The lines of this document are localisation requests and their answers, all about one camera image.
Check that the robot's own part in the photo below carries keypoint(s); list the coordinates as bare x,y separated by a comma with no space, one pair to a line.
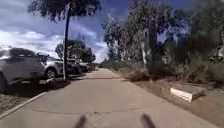
81,122
148,121

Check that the concrete kerb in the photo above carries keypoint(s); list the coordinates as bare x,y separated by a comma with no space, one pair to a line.
23,105

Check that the pale concrete path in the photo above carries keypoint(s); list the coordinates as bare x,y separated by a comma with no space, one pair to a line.
106,96

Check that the silver car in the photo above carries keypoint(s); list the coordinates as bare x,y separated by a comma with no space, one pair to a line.
53,69

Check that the brown dirt verge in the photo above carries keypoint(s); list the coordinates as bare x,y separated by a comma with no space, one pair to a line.
203,108

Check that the light grey car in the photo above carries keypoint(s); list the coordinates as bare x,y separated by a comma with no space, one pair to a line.
20,66

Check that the dark car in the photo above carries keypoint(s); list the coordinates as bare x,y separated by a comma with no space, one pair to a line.
74,67

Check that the row of trees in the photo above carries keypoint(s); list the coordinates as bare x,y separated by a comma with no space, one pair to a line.
156,30

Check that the dark mulch strip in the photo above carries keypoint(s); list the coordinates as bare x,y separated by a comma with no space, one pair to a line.
16,98

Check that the tall tree with slim trunk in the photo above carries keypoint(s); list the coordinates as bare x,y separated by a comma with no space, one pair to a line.
66,43

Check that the pale concrete slab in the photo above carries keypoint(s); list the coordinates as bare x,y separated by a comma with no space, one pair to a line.
186,92

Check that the dry bushes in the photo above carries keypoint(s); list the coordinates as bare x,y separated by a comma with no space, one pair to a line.
186,71

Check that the broad dark tree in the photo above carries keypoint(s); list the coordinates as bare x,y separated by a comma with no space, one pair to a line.
76,50

